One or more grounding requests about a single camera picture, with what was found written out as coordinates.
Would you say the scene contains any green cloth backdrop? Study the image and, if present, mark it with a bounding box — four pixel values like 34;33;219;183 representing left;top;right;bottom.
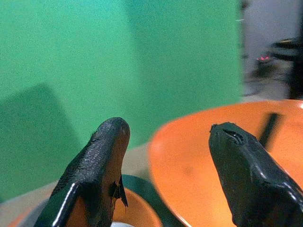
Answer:
0;0;244;204

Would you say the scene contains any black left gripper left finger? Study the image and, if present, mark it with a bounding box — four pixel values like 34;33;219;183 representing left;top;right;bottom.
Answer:
34;117;131;227

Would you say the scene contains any large orange plate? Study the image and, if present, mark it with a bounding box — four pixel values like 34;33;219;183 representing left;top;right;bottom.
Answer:
148;99;303;227

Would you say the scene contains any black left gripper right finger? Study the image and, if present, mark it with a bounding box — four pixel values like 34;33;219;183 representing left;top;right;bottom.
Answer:
208;122;303;227

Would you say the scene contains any small orange bowl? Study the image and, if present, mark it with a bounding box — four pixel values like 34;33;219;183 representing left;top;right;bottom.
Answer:
9;186;163;227

